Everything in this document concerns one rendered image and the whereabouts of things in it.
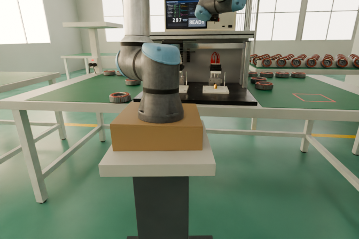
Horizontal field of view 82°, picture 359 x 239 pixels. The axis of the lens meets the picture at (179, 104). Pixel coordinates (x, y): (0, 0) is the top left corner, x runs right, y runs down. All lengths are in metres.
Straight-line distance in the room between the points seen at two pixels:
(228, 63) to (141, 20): 0.90
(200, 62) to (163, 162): 1.02
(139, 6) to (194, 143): 0.47
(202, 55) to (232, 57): 0.20
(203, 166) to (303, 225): 1.11
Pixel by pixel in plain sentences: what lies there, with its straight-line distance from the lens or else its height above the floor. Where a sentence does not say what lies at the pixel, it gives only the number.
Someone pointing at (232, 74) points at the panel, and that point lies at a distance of 1.52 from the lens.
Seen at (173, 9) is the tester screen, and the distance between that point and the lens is 1.39.
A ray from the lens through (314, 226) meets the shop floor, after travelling 1.63.
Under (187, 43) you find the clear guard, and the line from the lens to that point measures 1.13.
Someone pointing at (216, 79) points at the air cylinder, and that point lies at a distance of 1.38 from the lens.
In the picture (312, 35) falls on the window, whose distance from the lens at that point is 8.38.
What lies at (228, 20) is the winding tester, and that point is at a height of 1.18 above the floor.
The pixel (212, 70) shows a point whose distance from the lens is 1.30.
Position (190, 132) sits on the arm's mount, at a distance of 0.61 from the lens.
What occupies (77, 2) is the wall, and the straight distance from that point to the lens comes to 9.02.
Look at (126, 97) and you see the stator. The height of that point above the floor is 0.78.
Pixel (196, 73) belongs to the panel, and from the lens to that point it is 1.51.
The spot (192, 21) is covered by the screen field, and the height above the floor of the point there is 1.17.
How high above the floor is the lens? 1.07
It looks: 18 degrees down
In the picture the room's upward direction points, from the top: 1 degrees counter-clockwise
